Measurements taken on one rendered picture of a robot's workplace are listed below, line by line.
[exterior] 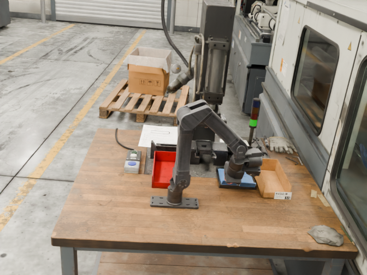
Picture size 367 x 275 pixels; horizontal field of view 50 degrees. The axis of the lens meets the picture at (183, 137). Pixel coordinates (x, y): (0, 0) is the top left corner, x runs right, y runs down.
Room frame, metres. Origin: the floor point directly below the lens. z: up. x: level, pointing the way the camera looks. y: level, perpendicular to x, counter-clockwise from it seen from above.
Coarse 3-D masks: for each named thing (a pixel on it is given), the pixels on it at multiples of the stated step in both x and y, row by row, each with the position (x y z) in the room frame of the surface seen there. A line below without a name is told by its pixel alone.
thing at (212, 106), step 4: (200, 96) 1.97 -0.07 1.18; (208, 104) 1.78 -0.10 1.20; (212, 104) 1.77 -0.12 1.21; (216, 104) 1.86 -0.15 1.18; (212, 108) 1.78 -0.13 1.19; (216, 108) 1.80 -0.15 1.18; (216, 112) 1.74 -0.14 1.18; (220, 112) 1.75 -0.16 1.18; (220, 116) 1.74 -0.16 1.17; (224, 116) 1.81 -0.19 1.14; (224, 120) 1.76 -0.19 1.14; (200, 124) 1.74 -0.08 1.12; (204, 124) 1.74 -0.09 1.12
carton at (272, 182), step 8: (264, 160) 1.73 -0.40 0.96; (272, 160) 1.73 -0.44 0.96; (264, 168) 1.73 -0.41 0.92; (272, 168) 1.73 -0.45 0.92; (280, 168) 1.66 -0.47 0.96; (256, 176) 1.63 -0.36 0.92; (264, 176) 1.67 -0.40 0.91; (272, 176) 1.68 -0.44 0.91; (280, 176) 1.64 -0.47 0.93; (264, 184) 1.48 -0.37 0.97; (272, 184) 1.60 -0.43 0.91; (280, 184) 1.60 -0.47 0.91; (288, 184) 1.52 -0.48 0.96; (264, 192) 1.48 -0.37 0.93; (272, 192) 1.49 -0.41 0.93; (280, 192) 1.49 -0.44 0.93; (288, 192) 1.49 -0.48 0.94
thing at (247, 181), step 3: (246, 174) 1.64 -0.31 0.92; (243, 177) 1.61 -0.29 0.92; (246, 177) 1.61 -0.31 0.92; (249, 177) 1.61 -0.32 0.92; (243, 180) 1.58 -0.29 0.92; (246, 180) 1.58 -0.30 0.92; (249, 180) 1.59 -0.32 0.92; (252, 180) 1.59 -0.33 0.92; (243, 183) 1.52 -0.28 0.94; (246, 183) 1.52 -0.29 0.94; (249, 183) 1.52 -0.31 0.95; (252, 183) 1.52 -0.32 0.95; (255, 183) 1.52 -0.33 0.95; (240, 186) 1.53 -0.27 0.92; (243, 186) 1.53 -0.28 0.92; (246, 186) 1.53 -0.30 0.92; (249, 186) 1.53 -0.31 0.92; (252, 186) 1.53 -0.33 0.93
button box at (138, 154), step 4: (116, 128) 2.09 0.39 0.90; (116, 132) 2.03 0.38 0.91; (116, 136) 1.97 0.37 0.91; (116, 140) 1.93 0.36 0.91; (120, 144) 1.88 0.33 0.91; (128, 148) 1.84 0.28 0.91; (132, 148) 1.83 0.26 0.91; (128, 152) 1.75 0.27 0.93; (140, 152) 1.76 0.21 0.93; (128, 156) 1.71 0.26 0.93; (140, 156) 1.73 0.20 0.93; (128, 160) 1.68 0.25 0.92; (132, 160) 1.68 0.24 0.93; (136, 160) 1.68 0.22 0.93
